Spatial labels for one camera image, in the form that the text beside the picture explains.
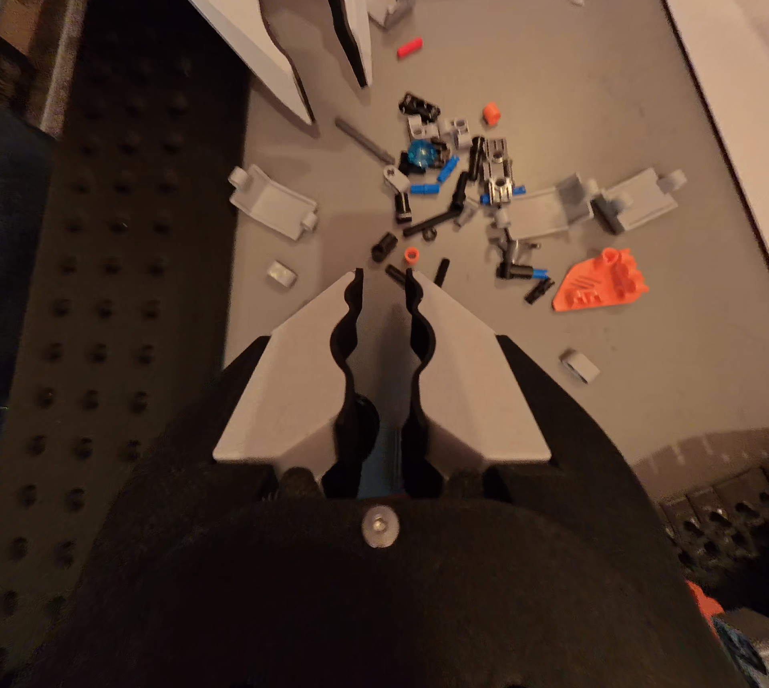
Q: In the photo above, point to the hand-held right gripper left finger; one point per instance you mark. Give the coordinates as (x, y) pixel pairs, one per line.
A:
(282, 399)

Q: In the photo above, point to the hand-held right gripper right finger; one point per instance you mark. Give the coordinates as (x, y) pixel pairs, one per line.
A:
(480, 399)

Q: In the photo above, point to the orange bush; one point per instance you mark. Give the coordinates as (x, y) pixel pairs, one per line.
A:
(411, 254)
(491, 114)

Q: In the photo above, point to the red pin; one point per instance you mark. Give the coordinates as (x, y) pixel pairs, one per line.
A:
(409, 48)

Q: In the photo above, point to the small grey beam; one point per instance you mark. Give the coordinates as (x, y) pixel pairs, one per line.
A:
(281, 273)
(580, 366)

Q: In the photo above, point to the black pin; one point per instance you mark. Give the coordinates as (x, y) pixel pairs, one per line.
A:
(476, 156)
(395, 272)
(461, 189)
(539, 291)

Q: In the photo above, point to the grey angled connector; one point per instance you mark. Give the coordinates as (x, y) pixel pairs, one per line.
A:
(507, 246)

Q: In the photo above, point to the orange sloped panel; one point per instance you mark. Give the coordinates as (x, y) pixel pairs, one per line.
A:
(592, 285)

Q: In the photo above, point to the dark grey axle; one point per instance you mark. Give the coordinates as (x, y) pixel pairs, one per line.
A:
(363, 139)

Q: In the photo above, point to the light grey cross connector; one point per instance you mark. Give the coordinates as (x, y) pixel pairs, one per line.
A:
(459, 132)
(423, 128)

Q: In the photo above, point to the blue transparent dome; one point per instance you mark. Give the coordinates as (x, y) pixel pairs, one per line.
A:
(419, 153)

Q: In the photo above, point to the black dimpled pad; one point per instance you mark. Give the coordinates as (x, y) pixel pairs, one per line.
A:
(120, 279)

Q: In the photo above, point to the black axle connector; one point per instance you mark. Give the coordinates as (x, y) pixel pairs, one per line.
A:
(402, 207)

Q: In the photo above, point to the light grey axle connector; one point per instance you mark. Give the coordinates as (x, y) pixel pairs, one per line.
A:
(396, 177)

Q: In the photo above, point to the blue pin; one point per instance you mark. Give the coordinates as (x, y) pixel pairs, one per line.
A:
(425, 189)
(448, 169)

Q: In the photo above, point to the grey orange toy tracked robot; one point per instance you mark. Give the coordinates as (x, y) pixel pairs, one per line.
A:
(721, 520)

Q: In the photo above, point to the white book stand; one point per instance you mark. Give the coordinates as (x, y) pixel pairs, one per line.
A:
(733, 69)

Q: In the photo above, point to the dark grey frame connector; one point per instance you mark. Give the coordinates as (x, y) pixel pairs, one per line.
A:
(497, 171)

